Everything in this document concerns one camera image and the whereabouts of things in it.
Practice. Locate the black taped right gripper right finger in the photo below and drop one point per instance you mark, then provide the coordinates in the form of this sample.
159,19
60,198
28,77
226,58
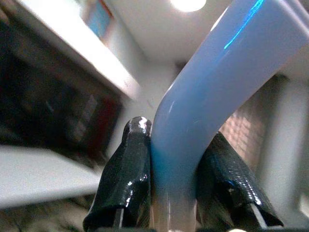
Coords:
227,174

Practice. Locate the round white ceiling lamp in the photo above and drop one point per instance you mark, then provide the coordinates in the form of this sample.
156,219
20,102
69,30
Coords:
188,4

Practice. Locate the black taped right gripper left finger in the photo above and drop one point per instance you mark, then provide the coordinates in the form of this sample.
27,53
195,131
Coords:
128,174

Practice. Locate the blue and red wall poster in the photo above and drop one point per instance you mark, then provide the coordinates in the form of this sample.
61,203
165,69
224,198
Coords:
100,18

